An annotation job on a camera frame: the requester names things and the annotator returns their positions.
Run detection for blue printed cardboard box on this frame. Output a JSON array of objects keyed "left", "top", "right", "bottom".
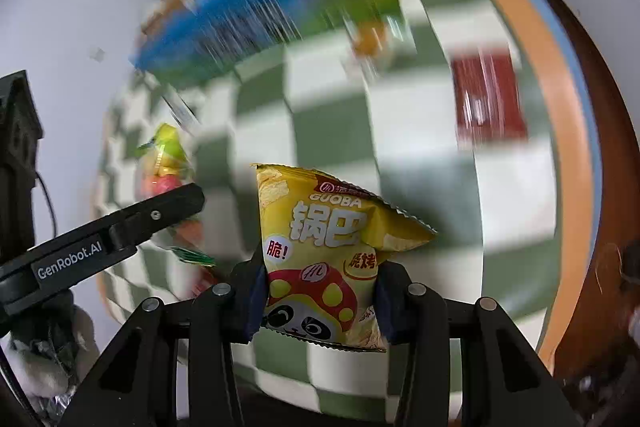
[{"left": 129, "top": 0, "right": 407, "bottom": 84}]

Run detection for blue bed sheet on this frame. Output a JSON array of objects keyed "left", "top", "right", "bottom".
[{"left": 495, "top": 0, "right": 603, "bottom": 268}]

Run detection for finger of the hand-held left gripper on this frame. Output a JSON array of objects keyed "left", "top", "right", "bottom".
[{"left": 106, "top": 183, "right": 206, "bottom": 254}]

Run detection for dark red snack packet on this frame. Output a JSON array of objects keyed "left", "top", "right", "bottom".
[{"left": 449, "top": 51, "right": 529, "bottom": 148}]

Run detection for green white checkered mat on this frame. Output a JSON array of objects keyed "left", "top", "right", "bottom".
[{"left": 91, "top": 0, "right": 591, "bottom": 415}]

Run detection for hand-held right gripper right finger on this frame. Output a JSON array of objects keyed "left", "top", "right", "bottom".
[{"left": 374, "top": 261, "right": 572, "bottom": 427}]

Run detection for yellow panda snack packet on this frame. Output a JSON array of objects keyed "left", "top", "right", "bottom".
[{"left": 251, "top": 163, "right": 437, "bottom": 354}]

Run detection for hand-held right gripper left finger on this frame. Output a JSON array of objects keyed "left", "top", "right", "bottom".
[{"left": 59, "top": 257, "right": 267, "bottom": 427}]

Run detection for colourful candy ball bag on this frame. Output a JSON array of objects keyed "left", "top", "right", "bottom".
[{"left": 136, "top": 123, "right": 217, "bottom": 269}]

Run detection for braised egg packet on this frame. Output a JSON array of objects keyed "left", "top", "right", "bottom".
[{"left": 349, "top": 21, "right": 403, "bottom": 58}]

